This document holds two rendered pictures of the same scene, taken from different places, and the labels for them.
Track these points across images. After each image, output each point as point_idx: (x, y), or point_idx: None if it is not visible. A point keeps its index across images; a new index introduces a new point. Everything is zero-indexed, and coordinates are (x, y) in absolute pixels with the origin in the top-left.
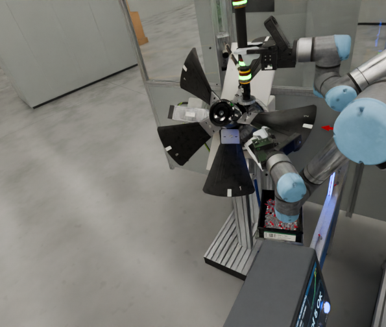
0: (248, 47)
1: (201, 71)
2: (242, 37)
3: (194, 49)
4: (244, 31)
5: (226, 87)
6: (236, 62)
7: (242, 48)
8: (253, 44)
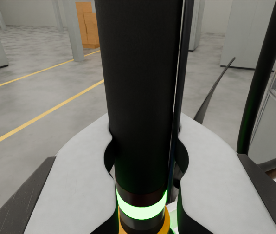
0: (177, 154)
1: (197, 110)
2: (103, 65)
3: (231, 61)
4: (104, 12)
5: None
6: (266, 161)
7: (106, 126)
8: (191, 170)
